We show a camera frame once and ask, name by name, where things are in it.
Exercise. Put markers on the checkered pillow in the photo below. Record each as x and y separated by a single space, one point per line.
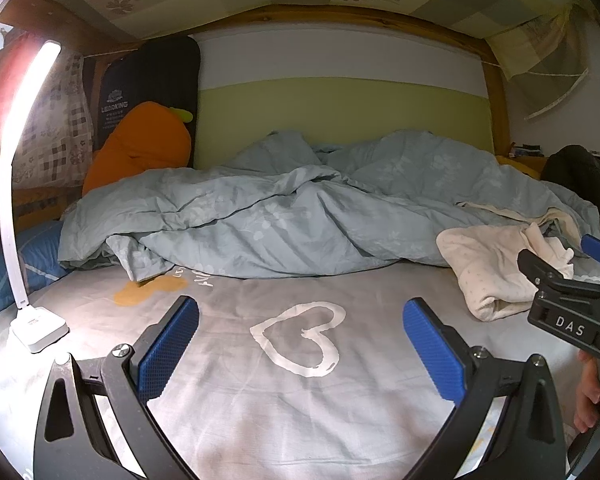
65 135

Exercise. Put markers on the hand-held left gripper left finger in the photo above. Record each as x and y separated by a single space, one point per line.
167 350

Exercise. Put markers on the white dotted shirt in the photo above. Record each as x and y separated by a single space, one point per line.
490 270

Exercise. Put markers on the white desk lamp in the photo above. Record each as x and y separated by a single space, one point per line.
37 330

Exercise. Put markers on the orange carrot plush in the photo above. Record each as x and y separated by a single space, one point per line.
135 145

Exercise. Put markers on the hanging floral cloth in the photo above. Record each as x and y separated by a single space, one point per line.
540 45

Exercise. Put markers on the grey printed bed sheet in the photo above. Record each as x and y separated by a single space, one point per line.
290 410

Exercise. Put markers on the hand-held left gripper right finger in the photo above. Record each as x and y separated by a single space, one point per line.
432 355

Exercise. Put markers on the blue pillow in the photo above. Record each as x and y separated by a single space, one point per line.
35 255

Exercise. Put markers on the grey-blue duvet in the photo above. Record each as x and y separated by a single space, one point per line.
280 210

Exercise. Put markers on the person's right hand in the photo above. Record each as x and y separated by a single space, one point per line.
590 390

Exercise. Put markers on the black clothing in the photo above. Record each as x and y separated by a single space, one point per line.
575 165

